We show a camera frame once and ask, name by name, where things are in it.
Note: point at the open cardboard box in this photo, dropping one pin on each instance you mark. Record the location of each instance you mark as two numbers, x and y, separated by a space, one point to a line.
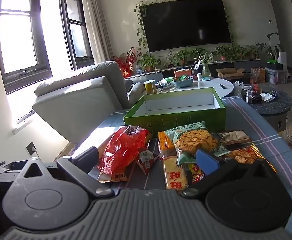
229 74

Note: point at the glass vase with spider plant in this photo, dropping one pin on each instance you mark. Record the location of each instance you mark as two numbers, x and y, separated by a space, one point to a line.
206 68

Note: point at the dark framed window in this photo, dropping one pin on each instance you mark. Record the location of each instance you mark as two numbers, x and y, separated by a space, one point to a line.
18 42

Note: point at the yellow and red snack bag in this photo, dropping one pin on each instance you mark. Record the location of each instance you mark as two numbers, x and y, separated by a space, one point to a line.
246 155

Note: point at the black and green box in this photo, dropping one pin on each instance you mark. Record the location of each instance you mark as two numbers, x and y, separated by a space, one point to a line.
274 65

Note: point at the orange shopping bag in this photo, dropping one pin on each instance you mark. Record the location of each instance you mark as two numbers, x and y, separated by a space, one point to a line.
259 76

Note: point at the long television cabinet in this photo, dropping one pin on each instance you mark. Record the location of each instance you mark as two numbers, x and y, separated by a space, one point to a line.
236 63

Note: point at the wall socket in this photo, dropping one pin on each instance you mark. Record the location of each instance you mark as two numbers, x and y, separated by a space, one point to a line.
30 148

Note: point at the black wall television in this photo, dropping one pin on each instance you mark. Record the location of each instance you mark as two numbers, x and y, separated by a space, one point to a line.
186 25

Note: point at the small red snack packet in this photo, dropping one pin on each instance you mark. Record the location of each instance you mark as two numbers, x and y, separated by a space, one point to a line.
147 161

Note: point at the red flower arrangement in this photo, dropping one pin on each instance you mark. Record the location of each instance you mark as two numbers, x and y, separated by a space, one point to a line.
124 60

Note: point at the crumpled white tissue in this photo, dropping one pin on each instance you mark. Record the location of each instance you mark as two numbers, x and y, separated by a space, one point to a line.
267 97

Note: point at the blue plastic basket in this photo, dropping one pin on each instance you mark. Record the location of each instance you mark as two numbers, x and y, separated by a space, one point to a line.
183 83

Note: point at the brown striped snack packet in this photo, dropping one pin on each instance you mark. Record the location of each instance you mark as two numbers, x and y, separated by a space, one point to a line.
236 138

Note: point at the green trailing vine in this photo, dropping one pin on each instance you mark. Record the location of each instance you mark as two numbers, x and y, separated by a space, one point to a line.
139 30

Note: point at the small white bottle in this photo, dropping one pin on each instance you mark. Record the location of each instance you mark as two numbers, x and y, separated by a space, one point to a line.
199 77

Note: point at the yellow tin can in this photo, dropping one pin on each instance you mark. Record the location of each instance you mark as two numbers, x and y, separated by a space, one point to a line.
151 87

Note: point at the orange tissue box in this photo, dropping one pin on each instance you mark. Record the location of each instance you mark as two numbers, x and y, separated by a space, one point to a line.
182 73

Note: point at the orange snack packet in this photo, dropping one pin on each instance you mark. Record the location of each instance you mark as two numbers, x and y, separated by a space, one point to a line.
166 145

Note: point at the yellow rice cracker packet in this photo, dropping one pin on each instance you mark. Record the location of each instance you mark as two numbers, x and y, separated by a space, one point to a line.
174 173

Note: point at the grey sofa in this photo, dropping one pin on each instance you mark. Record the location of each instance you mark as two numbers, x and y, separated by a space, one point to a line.
80 100

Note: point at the beige curtain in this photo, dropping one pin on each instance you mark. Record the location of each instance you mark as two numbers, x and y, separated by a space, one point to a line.
98 30

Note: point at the white oval coffee table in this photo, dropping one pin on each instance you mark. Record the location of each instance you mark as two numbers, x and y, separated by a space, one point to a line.
211 85

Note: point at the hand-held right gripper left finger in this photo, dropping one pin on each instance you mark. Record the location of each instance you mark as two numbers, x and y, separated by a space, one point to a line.
85 156

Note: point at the dark round side table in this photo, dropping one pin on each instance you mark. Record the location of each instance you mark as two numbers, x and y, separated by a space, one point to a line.
276 108

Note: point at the potted green plant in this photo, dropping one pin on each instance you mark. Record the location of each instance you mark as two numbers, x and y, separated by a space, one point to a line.
148 61
223 51
182 56
239 51

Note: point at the green cardboard box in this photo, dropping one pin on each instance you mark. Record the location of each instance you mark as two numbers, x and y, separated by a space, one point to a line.
176 120

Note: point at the large red snack bag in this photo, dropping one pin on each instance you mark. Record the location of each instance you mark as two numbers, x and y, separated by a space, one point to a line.
122 150

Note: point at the clear storage bin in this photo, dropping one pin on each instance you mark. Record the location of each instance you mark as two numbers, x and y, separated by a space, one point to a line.
277 77

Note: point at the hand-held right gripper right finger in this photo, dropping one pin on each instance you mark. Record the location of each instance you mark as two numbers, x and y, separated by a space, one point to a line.
207 159

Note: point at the white plastic bag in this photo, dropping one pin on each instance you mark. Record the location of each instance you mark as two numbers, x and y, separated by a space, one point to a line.
239 88

